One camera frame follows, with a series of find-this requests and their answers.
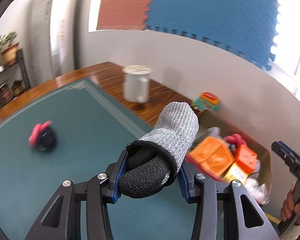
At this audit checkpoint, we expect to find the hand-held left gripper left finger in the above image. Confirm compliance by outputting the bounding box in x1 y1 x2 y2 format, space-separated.
25 149 129 240

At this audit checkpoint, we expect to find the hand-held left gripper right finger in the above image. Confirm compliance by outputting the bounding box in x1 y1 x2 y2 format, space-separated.
179 164 281 240

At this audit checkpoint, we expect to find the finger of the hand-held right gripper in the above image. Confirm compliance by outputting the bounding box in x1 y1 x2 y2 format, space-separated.
271 141 300 180

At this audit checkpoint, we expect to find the cardboard box of toys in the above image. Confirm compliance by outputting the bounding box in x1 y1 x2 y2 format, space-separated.
185 110 273 207

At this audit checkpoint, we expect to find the large orange embossed cube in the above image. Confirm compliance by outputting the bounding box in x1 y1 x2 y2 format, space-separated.
189 136 235 178

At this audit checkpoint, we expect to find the small orange embossed cube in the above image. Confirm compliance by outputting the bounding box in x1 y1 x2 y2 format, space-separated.
234 145 258 174

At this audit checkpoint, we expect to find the white stuff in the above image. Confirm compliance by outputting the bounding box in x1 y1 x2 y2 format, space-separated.
244 177 270 205

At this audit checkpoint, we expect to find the person's right hand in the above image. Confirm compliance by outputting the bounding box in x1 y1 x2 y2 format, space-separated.
280 182 300 225

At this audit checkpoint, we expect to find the green table mat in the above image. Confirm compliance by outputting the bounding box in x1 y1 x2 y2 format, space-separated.
0 77 240 240

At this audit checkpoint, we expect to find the colourful toy bus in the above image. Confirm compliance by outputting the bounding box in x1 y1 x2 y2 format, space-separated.
191 92 221 113

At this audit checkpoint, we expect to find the pink and black round item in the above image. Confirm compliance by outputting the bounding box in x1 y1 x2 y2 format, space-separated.
29 120 57 152

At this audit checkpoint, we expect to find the white mug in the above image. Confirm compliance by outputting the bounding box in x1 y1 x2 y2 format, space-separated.
122 65 153 103

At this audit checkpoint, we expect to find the bright window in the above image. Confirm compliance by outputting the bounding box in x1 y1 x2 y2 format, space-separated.
269 0 300 102

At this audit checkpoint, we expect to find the black plant rack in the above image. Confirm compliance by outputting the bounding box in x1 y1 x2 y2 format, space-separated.
0 49 32 115

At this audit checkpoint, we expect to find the standing air conditioner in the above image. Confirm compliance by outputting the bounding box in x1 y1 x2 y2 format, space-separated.
31 0 77 80

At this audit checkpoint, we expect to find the potted plant in clay pot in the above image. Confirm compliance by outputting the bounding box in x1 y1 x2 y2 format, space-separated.
0 31 19 66

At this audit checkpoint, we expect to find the blue foam wall mat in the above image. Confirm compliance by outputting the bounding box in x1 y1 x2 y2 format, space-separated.
146 0 282 71

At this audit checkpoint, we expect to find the red foam wall mat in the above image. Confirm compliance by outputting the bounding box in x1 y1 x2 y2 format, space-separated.
96 0 157 32

